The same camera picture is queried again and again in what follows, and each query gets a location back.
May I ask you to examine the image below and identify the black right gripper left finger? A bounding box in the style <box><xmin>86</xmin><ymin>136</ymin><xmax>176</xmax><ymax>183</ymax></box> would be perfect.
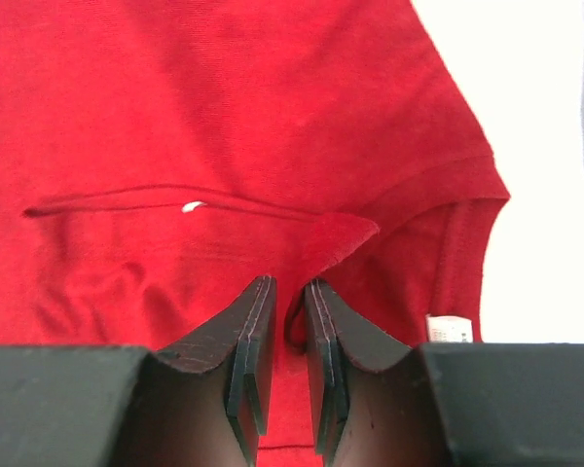
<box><xmin>155</xmin><ymin>274</ymin><xmax>278</xmax><ymax>467</ymax></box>

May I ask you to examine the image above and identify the red t shirt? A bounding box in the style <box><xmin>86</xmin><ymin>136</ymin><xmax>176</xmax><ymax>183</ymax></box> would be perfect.
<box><xmin>0</xmin><ymin>1</ymin><xmax>509</xmax><ymax>465</ymax></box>

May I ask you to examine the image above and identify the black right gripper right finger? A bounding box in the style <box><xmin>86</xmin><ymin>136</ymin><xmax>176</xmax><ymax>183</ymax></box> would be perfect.
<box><xmin>304</xmin><ymin>279</ymin><xmax>451</xmax><ymax>466</ymax></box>

